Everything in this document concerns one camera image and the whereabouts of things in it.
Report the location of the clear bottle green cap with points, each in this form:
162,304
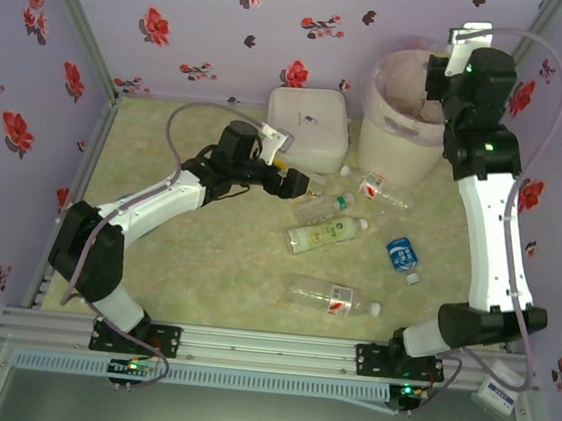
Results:
321,209
317,179

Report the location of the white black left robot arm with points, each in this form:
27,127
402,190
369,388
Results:
161,198

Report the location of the clear pink bin liner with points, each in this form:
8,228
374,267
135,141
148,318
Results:
386,122

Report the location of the white round waste bin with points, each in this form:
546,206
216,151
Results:
387,156

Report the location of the white zippered fabric case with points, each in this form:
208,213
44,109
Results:
315,123

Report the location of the green tea bottle white cap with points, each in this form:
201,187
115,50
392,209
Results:
318,234

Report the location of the small clear bottle red label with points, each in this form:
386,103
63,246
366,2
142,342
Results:
379,188

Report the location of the large clear bottle white cap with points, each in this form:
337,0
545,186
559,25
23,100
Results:
317,295

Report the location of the crushed blue label bottle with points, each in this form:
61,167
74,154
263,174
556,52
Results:
402,253

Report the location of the clear badge tag holder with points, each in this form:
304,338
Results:
498,394

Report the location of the aluminium frame post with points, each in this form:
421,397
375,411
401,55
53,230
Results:
79,23
539,26

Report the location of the aluminium side rail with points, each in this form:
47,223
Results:
97,136

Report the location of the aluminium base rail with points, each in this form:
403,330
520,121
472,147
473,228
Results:
266,350

